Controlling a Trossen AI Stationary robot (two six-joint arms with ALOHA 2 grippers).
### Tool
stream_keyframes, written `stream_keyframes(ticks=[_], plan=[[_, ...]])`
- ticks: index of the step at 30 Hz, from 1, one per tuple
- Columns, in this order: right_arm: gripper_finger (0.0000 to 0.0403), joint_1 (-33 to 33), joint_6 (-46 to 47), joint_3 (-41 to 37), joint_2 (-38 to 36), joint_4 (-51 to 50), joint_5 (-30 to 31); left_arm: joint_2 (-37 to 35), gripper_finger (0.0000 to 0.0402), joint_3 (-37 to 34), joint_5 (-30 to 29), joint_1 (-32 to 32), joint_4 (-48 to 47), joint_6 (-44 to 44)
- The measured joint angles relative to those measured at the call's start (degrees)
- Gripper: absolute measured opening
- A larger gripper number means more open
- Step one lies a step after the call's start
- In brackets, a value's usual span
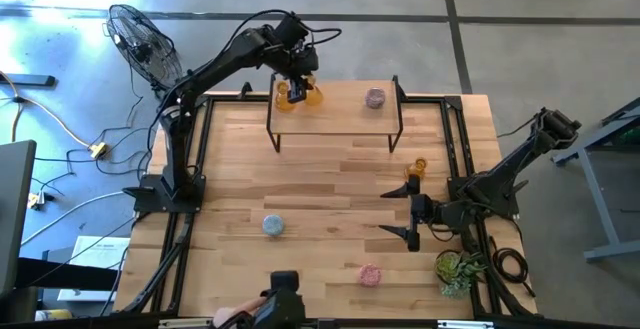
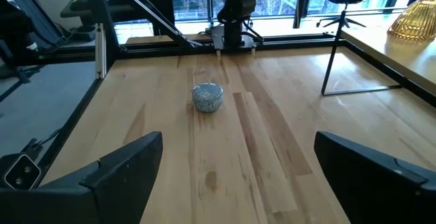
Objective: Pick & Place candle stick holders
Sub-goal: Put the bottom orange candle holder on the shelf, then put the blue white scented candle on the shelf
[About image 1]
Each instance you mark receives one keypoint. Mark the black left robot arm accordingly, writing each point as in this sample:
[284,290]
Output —
[215,64]

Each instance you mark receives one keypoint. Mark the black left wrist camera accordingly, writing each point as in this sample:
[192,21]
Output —
[291,29]

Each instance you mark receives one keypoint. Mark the black floor bar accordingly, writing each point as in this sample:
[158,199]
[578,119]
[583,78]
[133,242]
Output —
[30,80]

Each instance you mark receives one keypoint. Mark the person's hand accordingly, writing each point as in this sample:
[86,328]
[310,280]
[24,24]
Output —
[235,313]

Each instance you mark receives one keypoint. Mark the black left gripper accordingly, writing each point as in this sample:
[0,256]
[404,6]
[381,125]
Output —
[297,59]

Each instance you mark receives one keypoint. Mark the black metal rig frame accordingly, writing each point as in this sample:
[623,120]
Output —
[425,100]

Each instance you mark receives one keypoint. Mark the teal patterned candle tin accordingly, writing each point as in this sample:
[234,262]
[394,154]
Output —
[273,225]

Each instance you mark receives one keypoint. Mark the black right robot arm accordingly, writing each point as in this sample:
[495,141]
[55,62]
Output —
[500,179]

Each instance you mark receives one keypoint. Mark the grey metal table frame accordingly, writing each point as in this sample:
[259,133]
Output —
[592,189]

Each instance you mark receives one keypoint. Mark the amber glass candlestick holder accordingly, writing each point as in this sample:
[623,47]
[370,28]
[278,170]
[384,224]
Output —
[282,100]
[315,94]
[416,169]

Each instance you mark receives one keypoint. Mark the yellow object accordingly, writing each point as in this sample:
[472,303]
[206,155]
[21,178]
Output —
[52,315]

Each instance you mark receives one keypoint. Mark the green potted succulent plant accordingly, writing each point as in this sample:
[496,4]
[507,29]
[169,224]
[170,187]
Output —
[452,269]

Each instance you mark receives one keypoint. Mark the yellow power plug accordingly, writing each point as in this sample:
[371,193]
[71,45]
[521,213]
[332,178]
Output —
[98,150]

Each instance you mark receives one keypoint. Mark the black floor fan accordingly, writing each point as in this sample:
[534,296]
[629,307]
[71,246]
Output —
[142,46]

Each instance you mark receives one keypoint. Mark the purple patterned candle tin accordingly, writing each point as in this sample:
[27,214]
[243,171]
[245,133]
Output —
[375,97]

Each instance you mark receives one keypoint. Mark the pink patterned candle tin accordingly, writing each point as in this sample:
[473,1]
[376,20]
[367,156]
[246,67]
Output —
[370,275]

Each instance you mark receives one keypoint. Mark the grey monitor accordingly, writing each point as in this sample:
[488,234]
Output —
[15,209]

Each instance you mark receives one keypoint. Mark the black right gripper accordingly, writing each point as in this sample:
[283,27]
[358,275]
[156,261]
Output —
[421,214]

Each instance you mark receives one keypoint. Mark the white paper sheet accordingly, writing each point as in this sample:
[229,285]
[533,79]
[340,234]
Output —
[95,259]

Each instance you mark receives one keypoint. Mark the wooden shelf with black frame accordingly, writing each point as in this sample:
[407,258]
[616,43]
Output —
[345,114]

